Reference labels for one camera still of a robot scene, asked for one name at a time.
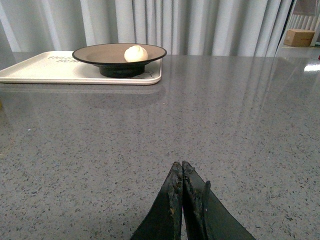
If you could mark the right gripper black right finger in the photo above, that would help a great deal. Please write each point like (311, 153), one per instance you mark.
(206, 218)

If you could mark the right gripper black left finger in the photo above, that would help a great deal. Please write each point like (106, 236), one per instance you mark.
(164, 219)

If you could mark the white steamed bun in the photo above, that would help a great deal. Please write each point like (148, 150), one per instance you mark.
(135, 53)

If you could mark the tan plate with black rim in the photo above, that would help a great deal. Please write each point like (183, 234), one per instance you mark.
(110, 58)

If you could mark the cream bear-print tray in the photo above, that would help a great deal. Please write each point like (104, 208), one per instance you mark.
(59, 67)

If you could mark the grey pleated curtain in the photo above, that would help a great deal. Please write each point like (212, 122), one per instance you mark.
(183, 27)

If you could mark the brown cardboard box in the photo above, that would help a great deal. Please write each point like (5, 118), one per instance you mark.
(299, 37)

